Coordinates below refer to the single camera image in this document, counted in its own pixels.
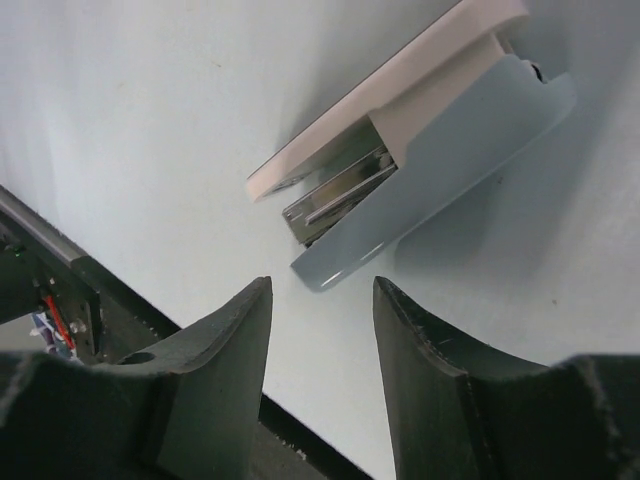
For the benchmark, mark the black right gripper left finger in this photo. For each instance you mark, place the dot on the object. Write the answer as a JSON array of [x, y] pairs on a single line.
[[184, 408]]

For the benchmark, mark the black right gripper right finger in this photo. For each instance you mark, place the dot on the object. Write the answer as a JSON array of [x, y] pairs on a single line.
[[460, 409]]

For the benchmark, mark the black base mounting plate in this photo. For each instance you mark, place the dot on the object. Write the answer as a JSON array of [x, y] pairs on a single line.
[[87, 315]]

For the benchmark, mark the aluminium frame rail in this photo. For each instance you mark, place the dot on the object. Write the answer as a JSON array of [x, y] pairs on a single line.
[[37, 228]]

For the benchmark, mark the light blue white stapler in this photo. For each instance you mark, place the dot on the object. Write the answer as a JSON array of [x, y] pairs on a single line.
[[441, 115]]

